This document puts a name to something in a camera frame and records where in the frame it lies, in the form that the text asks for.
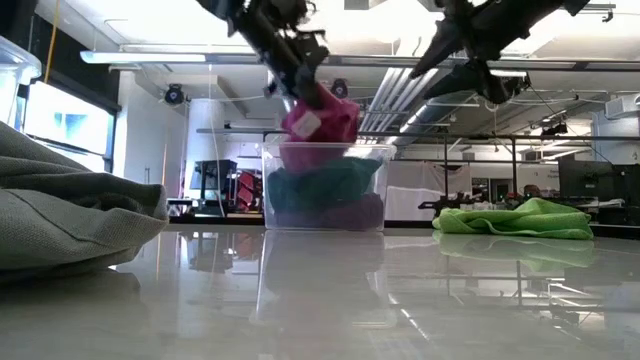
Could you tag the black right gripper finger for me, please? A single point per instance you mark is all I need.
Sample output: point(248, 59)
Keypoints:
point(470, 80)
point(442, 47)

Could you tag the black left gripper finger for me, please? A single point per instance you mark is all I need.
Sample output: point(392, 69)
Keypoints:
point(288, 89)
point(311, 90)

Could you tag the pink towel with tag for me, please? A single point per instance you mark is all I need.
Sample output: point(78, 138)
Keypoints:
point(330, 125)

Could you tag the dark green towel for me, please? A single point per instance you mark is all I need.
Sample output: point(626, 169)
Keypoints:
point(325, 182)

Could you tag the clear plastic storage bin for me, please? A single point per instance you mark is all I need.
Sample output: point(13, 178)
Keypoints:
point(387, 175)
point(15, 65)

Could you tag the purple towel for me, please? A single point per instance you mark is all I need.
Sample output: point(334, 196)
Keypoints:
point(340, 217)

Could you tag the lime green towel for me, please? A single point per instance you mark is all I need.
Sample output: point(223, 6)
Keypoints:
point(520, 222)

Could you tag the grey towel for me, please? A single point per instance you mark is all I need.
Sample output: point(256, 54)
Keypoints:
point(60, 220)

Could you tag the small black background robot arm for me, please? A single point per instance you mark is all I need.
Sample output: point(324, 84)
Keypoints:
point(445, 202)

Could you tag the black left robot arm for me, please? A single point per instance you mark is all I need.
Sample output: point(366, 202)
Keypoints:
point(220, 7)

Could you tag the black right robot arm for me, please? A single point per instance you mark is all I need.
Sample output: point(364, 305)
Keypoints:
point(525, 20)

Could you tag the black round ceiling device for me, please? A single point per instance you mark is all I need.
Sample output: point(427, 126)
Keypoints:
point(174, 94)
point(340, 86)

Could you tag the silver ceiling ducts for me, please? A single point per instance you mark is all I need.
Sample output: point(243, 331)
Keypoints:
point(395, 95)

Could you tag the red object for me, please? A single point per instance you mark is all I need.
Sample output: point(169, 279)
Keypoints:
point(247, 187)

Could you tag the black cart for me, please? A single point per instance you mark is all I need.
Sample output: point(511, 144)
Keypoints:
point(215, 175)

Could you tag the white cloth covered table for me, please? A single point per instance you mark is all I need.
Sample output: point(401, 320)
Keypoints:
point(415, 190)

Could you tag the black monitor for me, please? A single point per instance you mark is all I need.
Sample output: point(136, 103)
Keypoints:
point(580, 177)

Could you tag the white ceiling box unit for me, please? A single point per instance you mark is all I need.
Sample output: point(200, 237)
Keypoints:
point(622, 106)

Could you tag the large window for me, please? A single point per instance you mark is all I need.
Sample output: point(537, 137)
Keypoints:
point(67, 120)

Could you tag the black metal rack frame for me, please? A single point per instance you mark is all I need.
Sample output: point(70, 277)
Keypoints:
point(450, 135)

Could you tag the aluminium frame beam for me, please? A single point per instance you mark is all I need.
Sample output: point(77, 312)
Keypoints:
point(375, 61)

